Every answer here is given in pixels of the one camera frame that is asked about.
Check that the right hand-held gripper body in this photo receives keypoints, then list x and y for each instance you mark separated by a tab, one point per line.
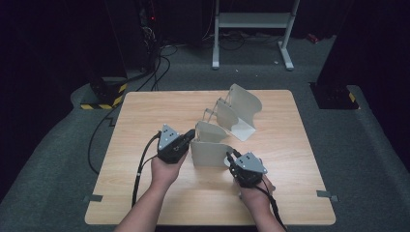
249	166

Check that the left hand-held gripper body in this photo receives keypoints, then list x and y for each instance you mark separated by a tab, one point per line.
169	141

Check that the expandable grey metal bookend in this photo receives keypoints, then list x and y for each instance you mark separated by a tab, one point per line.
209	154

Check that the black base with wide hazard stripes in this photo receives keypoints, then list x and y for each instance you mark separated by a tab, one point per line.
106	93

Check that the grey tape piece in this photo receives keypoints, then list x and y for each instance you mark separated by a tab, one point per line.
93	198
325	194

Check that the black base with small hazard stripe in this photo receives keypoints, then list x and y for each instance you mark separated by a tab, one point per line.
332	96

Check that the dark equipment rack with red light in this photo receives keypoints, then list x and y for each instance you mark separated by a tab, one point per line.
148	32

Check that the white metal stand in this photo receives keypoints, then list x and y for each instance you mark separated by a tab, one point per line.
253	20

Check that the small red floor object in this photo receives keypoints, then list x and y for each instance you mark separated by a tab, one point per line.
312	38

